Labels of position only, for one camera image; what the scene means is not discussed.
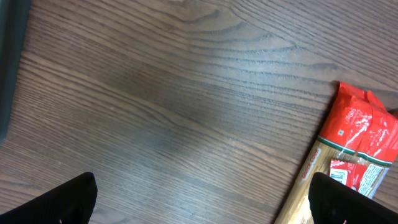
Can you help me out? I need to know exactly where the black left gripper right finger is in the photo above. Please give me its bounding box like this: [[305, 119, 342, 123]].
[[308, 172, 397, 224]]

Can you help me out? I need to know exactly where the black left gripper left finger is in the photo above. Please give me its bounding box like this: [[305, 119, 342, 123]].
[[1, 172, 98, 224]]

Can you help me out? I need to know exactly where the orange spaghetti package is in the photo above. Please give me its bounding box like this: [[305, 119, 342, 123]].
[[275, 82, 397, 223]]

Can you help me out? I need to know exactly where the grey plastic mesh basket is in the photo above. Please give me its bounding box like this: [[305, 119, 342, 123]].
[[1, 0, 31, 141]]

